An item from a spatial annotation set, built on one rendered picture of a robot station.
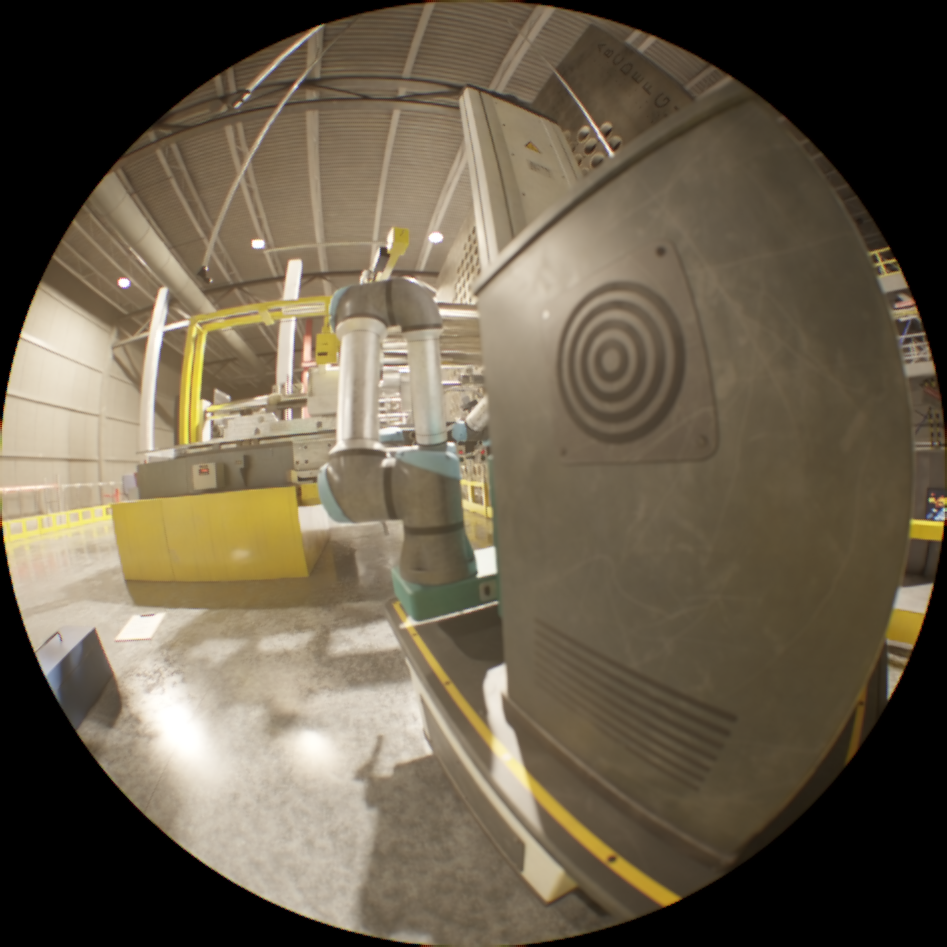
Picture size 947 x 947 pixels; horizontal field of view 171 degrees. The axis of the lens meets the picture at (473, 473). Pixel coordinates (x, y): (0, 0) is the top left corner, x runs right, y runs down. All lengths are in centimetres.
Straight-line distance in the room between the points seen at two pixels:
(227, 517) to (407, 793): 191
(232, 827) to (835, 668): 86
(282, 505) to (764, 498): 210
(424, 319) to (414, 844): 103
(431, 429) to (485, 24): 882
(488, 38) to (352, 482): 905
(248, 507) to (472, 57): 923
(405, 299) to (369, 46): 863
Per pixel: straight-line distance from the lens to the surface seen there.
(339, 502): 57
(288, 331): 1017
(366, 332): 69
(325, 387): 253
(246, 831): 81
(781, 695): 20
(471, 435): 122
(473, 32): 901
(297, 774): 86
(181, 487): 292
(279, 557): 218
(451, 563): 55
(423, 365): 72
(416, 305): 71
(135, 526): 277
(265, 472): 256
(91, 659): 145
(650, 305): 20
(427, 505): 54
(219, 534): 231
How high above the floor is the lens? 64
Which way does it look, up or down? 2 degrees down
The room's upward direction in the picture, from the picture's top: 5 degrees counter-clockwise
